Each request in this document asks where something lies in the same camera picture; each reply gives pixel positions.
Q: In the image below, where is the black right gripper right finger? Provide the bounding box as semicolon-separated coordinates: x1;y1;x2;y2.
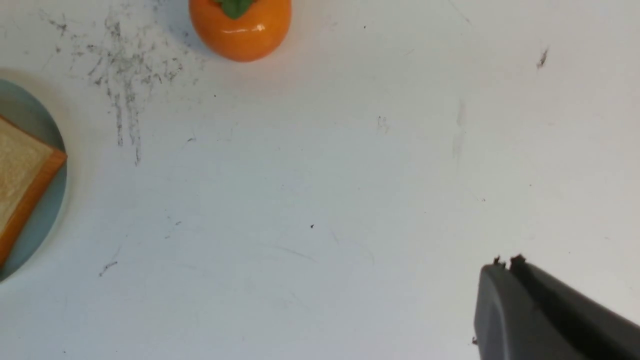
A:
509;254;639;360

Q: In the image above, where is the toast slice slot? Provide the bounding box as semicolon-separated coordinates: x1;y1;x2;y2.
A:
0;117;67;265

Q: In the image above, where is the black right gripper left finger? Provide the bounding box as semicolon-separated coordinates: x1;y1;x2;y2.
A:
473;256;587;360

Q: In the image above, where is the pale green round plate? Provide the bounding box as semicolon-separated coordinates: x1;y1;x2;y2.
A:
0;79;67;280

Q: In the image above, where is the orange persimmon with green leaf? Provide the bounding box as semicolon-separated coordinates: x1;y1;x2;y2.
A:
189;0;293;63

